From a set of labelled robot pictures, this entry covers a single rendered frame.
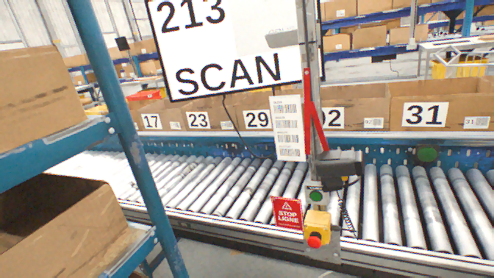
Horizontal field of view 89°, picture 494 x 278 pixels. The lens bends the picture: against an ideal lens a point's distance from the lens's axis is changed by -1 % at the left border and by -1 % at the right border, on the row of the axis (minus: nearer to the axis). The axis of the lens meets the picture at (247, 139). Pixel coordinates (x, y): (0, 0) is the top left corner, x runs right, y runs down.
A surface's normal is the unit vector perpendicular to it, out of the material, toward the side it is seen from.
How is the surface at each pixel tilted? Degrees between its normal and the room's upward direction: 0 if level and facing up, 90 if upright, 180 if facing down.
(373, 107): 90
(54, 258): 91
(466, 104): 90
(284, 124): 90
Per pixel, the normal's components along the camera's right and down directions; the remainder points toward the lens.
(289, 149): -0.40, 0.41
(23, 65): 0.90, 0.02
